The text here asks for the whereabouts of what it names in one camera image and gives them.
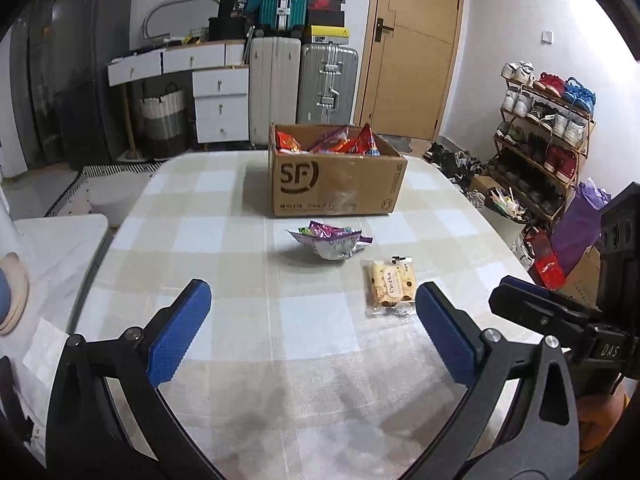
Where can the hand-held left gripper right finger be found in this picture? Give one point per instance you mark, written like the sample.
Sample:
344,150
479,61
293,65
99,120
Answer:
445,330

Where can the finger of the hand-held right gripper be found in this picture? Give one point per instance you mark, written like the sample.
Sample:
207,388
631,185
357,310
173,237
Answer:
525,286
540,317

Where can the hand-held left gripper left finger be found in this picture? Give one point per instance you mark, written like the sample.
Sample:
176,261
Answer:
180,330

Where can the clear biscuit packet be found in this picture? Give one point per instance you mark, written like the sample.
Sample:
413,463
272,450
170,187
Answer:
390,282

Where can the purple candy packet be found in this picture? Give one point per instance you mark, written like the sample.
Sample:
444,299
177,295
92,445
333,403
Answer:
325,240

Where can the brown cardboard box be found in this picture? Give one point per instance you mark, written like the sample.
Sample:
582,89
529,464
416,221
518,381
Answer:
325,185

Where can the red chip bag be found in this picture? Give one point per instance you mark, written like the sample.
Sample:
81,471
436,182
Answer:
366,139

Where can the large red cookie packet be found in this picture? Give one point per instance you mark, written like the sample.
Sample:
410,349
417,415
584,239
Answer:
286,141

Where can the purple white snack box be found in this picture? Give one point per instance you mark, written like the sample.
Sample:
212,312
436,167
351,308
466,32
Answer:
327,138

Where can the person's right forearm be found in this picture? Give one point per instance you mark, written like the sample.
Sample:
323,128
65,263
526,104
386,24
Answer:
602,425

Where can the large brown carton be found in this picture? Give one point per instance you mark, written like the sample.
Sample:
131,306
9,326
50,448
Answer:
582,280

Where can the purple bag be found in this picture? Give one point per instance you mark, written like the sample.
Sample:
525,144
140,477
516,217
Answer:
575,230

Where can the white waste bin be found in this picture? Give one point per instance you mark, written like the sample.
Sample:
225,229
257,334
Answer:
507,225

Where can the wooden shoe rack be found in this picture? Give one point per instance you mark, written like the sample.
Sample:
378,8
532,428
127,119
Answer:
575,154

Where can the white paper sheet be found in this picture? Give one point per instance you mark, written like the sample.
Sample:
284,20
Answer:
45,350

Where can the pile of shoes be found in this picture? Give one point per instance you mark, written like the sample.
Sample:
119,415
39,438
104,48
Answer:
452,165

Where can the grey round stool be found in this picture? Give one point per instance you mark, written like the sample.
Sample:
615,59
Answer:
110,200

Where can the shoe rack with shoes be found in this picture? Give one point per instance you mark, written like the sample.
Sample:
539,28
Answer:
560,125

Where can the round wooden board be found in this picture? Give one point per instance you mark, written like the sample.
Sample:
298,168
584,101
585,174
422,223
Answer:
17,295

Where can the striped rug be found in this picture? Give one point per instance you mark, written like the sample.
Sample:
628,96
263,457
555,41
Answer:
65,195

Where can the grey woven laundry basket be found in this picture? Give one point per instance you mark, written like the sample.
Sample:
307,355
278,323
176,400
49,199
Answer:
160,120

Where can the white drawer cabinet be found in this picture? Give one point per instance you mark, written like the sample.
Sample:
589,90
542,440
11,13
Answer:
220,105

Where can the wooden door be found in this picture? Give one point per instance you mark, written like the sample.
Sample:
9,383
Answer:
420,60

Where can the white suitcase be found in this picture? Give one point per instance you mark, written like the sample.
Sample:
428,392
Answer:
275,90

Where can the silver suitcase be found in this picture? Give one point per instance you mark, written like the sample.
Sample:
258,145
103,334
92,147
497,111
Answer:
325,80

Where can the dark grey refrigerator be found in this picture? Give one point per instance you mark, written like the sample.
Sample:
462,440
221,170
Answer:
90,60

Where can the dark glass cabinet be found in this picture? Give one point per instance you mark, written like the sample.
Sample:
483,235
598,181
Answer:
30,85

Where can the yellow box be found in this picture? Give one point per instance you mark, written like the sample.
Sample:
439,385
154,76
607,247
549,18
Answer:
330,35

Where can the black bag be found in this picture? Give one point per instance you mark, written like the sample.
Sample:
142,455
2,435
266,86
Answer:
232,10

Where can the stack of shoe boxes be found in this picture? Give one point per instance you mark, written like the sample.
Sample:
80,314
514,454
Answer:
325,5

